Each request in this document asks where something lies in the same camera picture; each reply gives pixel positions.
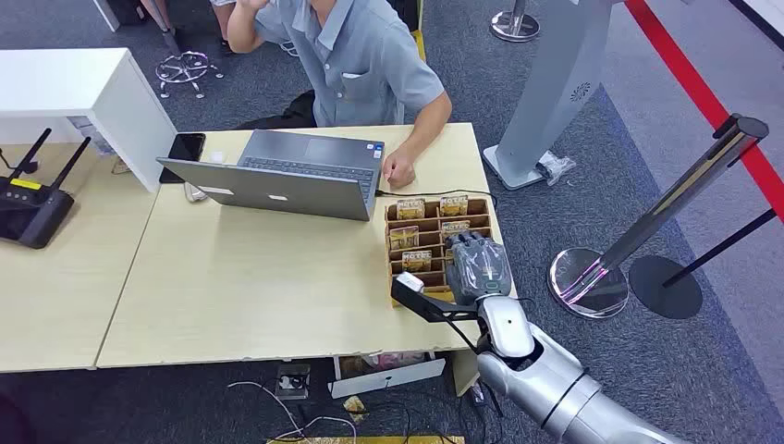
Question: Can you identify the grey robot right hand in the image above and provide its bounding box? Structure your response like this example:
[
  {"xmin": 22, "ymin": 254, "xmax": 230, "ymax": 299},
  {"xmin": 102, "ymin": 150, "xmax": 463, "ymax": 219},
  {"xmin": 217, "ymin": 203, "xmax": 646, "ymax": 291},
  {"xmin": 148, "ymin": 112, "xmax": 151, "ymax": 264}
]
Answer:
[{"xmin": 444, "ymin": 230, "xmax": 514, "ymax": 307}]

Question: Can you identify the person's left hand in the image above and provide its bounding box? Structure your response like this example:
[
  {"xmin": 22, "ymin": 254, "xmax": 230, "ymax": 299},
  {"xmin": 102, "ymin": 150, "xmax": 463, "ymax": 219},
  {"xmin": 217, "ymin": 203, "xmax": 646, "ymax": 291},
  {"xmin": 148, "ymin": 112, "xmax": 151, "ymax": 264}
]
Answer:
[{"xmin": 382, "ymin": 143, "xmax": 418, "ymax": 191}]

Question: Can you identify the gold hotel key card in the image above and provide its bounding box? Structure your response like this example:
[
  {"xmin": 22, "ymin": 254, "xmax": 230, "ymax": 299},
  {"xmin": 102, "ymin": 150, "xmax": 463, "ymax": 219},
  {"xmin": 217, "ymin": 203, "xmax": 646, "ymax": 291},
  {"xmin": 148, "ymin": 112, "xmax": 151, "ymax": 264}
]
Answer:
[
  {"xmin": 438, "ymin": 194, "xmax": 470, "ymax": 217},
  {"xmin": 440, "ymin": 219, "xmax": 472, "ymax": 241},
  {"xmin": 396, "ymin": 197, "xmax": 426, "ymax": 221},
  {"xmin": 388, "ymin": 225, "xmax": 421, "ymax": 252},
  {"xmin": 401, "ymin": 249, "xmax": 434, "ymax": 273}
]

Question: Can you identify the wooden card holder box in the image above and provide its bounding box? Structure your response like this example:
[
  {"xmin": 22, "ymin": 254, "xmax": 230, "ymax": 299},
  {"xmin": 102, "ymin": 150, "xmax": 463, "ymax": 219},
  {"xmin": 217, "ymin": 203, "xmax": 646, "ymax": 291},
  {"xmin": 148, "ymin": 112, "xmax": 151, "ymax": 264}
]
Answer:
[{"xmin": 384, "ymin": 195, "xmax": 495, "ymax": 308}]

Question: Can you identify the person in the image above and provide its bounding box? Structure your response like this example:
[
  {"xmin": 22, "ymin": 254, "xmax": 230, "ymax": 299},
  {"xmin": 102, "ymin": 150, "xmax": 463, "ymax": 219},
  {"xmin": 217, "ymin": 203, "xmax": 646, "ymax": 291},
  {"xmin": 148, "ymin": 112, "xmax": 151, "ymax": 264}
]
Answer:
[{"xmin": 226, "ymin": 0, "xmax": 454, "ymax": 191}]

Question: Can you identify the grey open laptop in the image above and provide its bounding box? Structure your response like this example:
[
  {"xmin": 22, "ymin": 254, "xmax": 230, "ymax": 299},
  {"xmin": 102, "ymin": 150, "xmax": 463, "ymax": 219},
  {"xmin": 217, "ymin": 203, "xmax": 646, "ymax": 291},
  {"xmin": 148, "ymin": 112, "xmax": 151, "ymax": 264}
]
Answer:
[{"xmin": 155, "ymin": 129, "xmax": 386, "ymax": 223}]

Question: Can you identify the clear plastic bag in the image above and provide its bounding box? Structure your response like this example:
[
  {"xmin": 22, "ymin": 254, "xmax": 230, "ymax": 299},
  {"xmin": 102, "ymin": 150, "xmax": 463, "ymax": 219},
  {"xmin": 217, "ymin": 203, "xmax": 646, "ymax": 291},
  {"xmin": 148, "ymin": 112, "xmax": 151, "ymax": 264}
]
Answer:
[{"xmin": 536, "ymin": 150, "xmax": 578, "ymax": 187}]

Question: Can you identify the white flat box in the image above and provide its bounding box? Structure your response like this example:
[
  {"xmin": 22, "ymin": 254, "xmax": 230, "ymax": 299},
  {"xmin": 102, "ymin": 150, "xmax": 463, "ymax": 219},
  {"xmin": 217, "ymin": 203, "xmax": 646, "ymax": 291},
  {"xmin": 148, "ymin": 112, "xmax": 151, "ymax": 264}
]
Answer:
[{"xmin": 326, "ymin": 357, "xmax": 447, "ymax": 401}]

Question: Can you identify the grey kiosk stand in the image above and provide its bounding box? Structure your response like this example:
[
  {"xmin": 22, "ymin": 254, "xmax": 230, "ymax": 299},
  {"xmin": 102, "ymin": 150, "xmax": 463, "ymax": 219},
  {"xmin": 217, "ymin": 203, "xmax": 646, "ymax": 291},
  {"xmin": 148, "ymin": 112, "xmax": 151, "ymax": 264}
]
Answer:
[{"xmin": 482, "ymin": 0, "xmax": 627, "ymax": 191}]

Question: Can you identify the chrome stanchion base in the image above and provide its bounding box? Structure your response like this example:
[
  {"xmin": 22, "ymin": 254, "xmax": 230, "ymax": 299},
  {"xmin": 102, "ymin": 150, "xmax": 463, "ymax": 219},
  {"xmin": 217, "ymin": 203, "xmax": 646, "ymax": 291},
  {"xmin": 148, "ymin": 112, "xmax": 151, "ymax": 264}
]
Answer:
[{"xmin": 489, "ymin": 0, "xmax": 542, "ymax": 44}]

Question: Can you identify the crumpled yellow paper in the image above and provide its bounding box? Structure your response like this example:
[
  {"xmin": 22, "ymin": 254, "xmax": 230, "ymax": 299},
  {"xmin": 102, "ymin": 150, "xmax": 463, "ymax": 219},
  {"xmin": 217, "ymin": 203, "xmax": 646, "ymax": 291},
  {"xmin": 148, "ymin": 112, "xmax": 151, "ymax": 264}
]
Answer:
[{"xmin": 342, "ymin": 395, "xmax": 369, "ymax": 425}]

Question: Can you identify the black smartphone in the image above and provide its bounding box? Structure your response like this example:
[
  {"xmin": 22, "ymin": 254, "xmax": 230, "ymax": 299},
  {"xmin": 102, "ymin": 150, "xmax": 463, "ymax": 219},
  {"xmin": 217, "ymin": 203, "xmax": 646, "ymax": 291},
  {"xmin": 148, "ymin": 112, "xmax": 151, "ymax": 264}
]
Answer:
[{"xmin": 158, "ymin": 131, "xmax": 208, "ymax": 185}]

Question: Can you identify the floor power socket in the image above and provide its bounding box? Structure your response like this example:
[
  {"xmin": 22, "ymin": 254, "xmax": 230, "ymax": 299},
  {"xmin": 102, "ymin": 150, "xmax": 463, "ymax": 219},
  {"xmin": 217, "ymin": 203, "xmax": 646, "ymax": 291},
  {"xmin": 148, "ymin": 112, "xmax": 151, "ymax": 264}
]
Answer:
[{"xmin": 274, "ymin": 363, "xmax": 312, "ymax": 402}]

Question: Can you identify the chrome chair base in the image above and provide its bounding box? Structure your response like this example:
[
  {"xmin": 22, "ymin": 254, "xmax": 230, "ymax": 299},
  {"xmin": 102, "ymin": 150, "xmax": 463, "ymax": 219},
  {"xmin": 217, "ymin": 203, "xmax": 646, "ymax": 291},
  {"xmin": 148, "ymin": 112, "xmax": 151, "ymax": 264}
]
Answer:
[{"xmin": 153, "ymin": 50, "xmax": 226, "ymax": 101}]

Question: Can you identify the red barrier belt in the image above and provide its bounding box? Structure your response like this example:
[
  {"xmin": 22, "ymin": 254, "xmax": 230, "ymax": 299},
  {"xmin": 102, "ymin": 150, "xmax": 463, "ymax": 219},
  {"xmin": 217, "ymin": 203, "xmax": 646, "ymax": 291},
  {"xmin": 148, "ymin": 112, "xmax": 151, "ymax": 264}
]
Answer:
[{"xmin": 623, "ymin": 0, "xmax": 784, "ymax": 223}]

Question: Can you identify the white cabinet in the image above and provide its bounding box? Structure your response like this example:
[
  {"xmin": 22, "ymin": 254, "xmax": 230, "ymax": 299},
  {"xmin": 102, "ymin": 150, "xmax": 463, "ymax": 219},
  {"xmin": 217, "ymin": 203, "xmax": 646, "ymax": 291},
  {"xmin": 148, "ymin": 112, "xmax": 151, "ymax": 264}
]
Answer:
[{"xmin": 0, "ymin": 47, "xmax": 179, "ymax": 194}]

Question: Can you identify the black router with antennas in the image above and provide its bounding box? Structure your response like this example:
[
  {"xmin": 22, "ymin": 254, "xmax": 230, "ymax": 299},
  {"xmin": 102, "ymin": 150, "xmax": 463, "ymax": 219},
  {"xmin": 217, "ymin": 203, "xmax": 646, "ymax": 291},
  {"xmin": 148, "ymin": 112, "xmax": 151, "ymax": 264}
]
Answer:
[{"xmin": 0, "ymin": 127, "xmax": 92, "ymax": 251}]

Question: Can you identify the black laptop cable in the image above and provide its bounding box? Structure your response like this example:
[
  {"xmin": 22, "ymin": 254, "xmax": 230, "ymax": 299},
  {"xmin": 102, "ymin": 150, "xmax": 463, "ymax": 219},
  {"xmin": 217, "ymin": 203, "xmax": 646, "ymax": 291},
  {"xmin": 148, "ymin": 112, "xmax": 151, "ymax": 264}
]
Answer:
[{"xmin": 374, "ymin": 188, "xmax": 498, "ymax": 211}]

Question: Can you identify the black camera bracket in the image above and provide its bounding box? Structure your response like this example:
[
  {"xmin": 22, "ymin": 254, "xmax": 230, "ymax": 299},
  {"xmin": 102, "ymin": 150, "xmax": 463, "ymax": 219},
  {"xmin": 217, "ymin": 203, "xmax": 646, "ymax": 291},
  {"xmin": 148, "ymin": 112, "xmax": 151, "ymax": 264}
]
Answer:
[{"xmin": 389, "ymin": 278, "xmax": 480, "ymax": 325}]

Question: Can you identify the chrome stanchion post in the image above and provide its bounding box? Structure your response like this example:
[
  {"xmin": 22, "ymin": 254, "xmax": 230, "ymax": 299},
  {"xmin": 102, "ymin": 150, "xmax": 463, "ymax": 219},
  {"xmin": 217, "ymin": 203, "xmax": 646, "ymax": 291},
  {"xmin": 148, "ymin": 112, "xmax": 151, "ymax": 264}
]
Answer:
[{"xmin": 547, "ymin": 112, "xmax": 770, "ymax": 320}]

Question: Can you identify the black stanchion post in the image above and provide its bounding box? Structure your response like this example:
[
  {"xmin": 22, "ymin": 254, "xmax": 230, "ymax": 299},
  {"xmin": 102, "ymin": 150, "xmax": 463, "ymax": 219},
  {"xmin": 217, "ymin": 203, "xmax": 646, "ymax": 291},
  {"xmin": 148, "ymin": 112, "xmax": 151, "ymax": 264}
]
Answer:
[{"xmin": 628, "ymin": 207, "xmax": 779, "ymax": 321}]

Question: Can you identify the white cable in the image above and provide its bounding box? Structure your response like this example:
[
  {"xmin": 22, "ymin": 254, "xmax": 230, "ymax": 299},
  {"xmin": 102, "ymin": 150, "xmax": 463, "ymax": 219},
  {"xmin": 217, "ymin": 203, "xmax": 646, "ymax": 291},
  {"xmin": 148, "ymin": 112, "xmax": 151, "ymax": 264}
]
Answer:
[{"xmin": 227, "ymin": 380, "xmax": 359, "ymax": 444}]

